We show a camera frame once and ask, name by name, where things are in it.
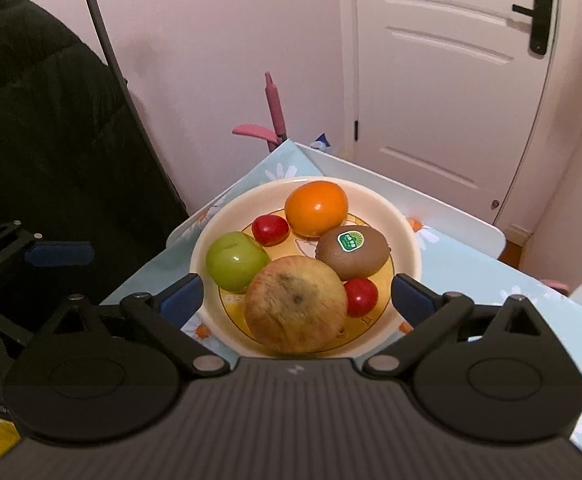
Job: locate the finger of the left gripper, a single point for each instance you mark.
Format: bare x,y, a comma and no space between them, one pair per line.
60,254

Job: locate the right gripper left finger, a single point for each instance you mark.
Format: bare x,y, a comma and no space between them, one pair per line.
162,317

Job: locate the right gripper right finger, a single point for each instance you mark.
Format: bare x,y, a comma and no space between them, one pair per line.
432,317

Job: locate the red tomato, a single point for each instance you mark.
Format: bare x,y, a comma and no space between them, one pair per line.
362,297
270,229

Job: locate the small green apple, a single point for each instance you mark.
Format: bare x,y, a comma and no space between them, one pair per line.
234,259

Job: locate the brownish yellow apple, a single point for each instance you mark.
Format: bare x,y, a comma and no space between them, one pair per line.
295,305

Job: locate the brown kiwi with sticker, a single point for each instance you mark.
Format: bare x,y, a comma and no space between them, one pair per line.
353,251

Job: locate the left white chair back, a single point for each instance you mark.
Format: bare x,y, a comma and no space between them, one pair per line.
412,203

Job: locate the cream yellow fruit plate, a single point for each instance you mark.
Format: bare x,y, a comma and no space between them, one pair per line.
223,312

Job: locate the large orange in plate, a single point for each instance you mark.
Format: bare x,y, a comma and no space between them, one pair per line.
316,207

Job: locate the blue plastic bag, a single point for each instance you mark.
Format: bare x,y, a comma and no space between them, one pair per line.
321,144

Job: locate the white panel door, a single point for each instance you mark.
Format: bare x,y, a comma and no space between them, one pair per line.
448,93

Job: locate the black tripod pole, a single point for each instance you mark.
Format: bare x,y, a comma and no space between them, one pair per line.
111,60

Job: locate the black door handle lock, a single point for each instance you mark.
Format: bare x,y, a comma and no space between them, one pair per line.
541,16

